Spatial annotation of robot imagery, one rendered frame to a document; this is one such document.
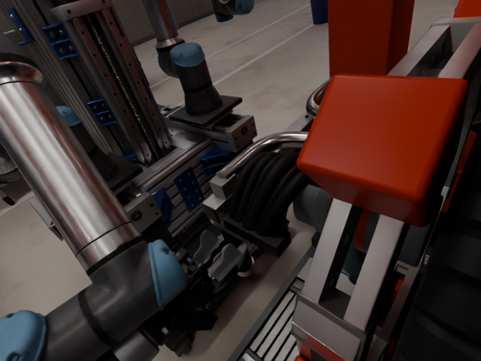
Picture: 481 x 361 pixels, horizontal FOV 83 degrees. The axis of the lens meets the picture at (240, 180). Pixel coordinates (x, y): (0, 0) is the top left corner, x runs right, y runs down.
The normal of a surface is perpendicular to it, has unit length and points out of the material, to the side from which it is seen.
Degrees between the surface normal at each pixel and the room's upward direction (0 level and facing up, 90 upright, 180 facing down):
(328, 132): 35
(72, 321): 20
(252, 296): 0
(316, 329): 45
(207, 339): 0
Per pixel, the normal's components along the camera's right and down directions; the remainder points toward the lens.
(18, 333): -0.23, -0.75
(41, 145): 0.31, -0.29
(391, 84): -0.55, -0.29
